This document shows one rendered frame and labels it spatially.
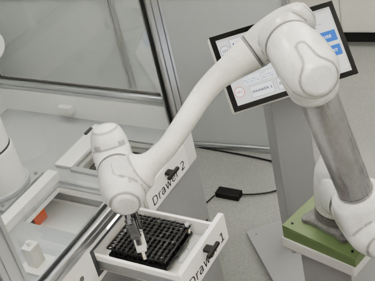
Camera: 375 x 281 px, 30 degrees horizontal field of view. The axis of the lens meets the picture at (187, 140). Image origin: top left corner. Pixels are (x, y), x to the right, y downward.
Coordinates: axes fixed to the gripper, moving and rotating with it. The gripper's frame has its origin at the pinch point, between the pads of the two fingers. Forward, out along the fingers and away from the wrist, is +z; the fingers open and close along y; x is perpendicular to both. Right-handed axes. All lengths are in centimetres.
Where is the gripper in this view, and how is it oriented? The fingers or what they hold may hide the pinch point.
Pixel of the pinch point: (139, 241)
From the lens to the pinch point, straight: 212.4
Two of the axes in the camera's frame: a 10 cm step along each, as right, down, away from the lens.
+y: -0.5, -5.5, 8.3
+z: 1.9, 8.1, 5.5
